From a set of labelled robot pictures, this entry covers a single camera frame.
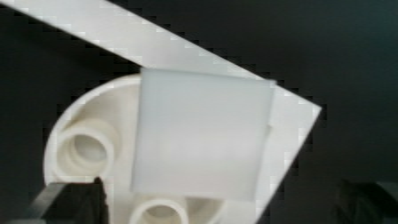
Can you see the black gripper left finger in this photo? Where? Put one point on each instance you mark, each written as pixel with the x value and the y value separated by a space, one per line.
pixel 70 204

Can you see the white round stool seat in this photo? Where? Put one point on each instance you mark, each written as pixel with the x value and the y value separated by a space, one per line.
pixel 90 156

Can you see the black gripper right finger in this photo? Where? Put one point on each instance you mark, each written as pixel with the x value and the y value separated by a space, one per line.
pixel 367 203

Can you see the white stool leg with tag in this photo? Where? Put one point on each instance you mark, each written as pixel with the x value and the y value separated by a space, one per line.
pixel 202 134

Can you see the white U-shaped obstacle fence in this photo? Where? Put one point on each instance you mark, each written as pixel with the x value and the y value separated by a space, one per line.
pixel 111 27

